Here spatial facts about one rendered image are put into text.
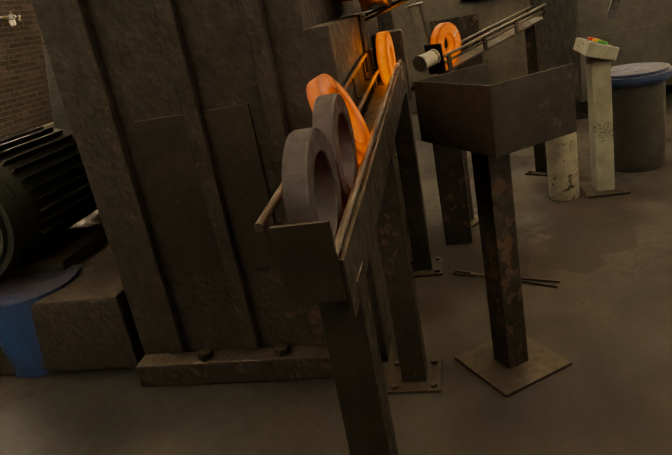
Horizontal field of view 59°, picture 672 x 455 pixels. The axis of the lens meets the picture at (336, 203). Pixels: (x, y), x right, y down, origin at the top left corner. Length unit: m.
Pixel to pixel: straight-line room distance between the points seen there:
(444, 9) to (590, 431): 3.53
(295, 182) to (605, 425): 0.93
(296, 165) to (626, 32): 3.37
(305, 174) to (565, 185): 1.94
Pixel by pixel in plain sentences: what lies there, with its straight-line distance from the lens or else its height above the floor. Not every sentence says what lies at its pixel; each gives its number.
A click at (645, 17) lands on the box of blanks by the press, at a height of 0.53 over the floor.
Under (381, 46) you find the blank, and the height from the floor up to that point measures 0.78.
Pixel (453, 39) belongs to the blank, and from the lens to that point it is 2.31.
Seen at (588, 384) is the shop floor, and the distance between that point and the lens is 1.52.
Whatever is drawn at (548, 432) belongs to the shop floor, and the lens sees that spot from 1.39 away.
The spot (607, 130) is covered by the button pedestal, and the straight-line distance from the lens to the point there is 2.58.
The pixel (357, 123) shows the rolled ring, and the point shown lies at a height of 0.68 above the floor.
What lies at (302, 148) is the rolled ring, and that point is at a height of 0.75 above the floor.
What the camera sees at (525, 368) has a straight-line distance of 1.55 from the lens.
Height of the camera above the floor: 0.90
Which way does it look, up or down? 18 degrees down
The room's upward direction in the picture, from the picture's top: 11 degrees counter-clockwise
